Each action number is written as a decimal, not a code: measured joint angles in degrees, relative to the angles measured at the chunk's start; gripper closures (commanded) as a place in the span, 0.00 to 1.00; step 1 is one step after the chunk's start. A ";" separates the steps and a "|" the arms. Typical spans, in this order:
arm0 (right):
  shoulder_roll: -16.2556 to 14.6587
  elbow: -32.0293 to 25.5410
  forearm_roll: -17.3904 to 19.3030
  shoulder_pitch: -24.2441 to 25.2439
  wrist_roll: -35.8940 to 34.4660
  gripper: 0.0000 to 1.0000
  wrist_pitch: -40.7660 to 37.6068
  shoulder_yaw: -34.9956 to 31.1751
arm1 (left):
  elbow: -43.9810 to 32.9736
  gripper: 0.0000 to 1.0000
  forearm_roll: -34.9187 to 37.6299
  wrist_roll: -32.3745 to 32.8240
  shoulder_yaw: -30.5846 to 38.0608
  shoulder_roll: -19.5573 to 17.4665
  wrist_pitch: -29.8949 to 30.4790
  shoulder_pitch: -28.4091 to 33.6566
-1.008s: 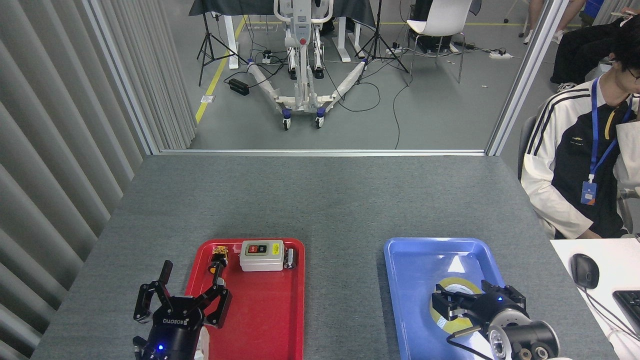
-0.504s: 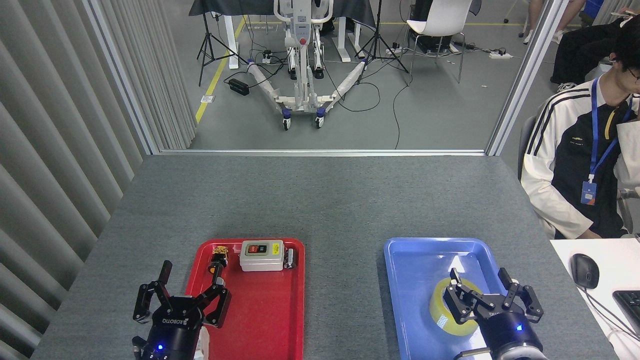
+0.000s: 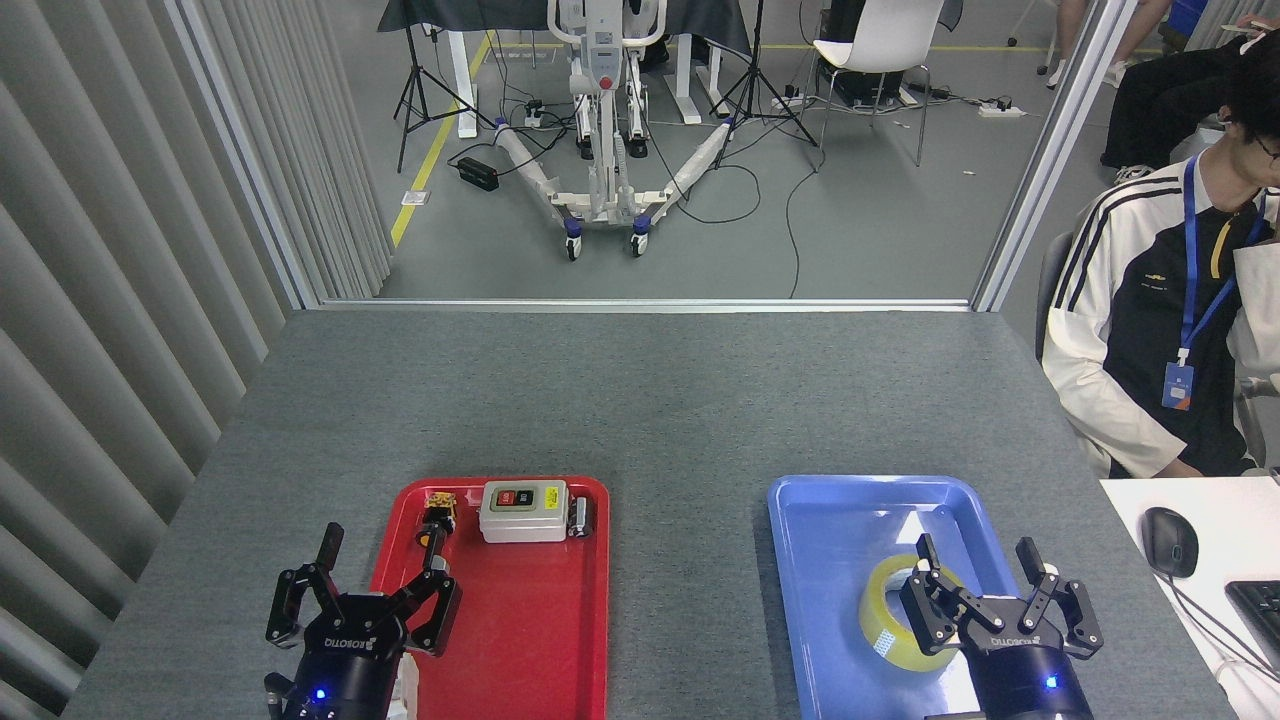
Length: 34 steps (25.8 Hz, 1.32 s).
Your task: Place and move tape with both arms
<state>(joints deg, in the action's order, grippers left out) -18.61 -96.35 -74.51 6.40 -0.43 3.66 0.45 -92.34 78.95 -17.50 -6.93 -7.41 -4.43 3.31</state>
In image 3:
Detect grey two-button switch box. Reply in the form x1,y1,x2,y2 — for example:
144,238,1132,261
478,480,569,544

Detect yellow tape roll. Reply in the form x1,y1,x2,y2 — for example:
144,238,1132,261
858,555,967,674

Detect black computer mouse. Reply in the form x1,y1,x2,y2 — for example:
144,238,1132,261
1141,507,1200,579

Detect seated person in black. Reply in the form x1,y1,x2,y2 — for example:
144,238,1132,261
1100,12,1280,187

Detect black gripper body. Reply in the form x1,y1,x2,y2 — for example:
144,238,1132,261
962,597,1095,720
278,595,411,720

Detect silver frame post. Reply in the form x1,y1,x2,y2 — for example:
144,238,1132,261
165,0,323,311
970,0,1143,313

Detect white desk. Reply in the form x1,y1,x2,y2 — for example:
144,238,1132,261
1100,477,1280,720

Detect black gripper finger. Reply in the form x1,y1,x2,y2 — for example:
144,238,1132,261
394,546,464,658
1014,537,1105,659
898,533,977,657
264,522,347,651

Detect black tripod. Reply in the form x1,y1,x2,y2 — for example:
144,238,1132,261
393,20,497,174
710,0,821,171

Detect black mouse cable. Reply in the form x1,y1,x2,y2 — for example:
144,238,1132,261
1165,574,1280,691

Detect table with black cloth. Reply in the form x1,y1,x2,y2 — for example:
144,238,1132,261
377,0,754,140

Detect black floor cable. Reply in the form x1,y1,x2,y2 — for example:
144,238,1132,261
783,148,833,300

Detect grey office chair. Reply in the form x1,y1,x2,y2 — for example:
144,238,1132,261
1035,232,1076,361

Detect standing person's legs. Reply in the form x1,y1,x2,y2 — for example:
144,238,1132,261
1045,0,1173,91

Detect black orange push button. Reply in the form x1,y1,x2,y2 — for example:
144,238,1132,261
417,490,459,550

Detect black keyboard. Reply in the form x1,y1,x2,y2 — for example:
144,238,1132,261
1225,580,1280,669

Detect red plastic tray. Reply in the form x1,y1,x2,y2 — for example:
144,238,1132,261
368,476,611,720

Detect blue plastic tray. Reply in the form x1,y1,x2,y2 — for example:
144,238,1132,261
768,475,1073,720

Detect silver frame rail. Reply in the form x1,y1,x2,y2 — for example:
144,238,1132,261
318,297,974,313

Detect white stand on wheels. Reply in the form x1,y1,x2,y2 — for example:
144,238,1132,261
490,0,743,262

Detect white chair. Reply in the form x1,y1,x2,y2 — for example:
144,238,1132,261
810,0,947,168

